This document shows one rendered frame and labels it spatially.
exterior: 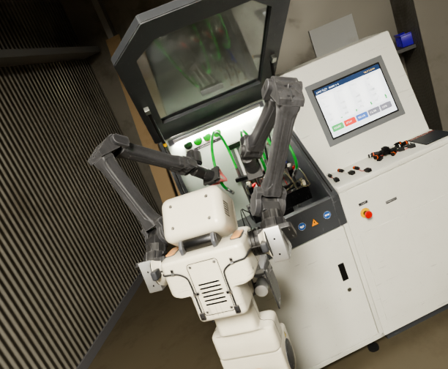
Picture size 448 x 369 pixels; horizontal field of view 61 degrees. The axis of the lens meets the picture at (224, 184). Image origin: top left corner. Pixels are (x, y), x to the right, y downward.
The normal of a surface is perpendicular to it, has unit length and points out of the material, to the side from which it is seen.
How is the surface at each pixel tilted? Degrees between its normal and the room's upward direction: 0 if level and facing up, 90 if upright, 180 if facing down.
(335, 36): 90
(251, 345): 82
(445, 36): 90
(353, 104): 76
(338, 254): 90
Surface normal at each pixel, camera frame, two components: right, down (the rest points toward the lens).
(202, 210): -0.37, -0.34
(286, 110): 0.14, 0.50
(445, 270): 0.19, 0.21
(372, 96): 0.10, 0.00
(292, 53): -0.17, 0.35
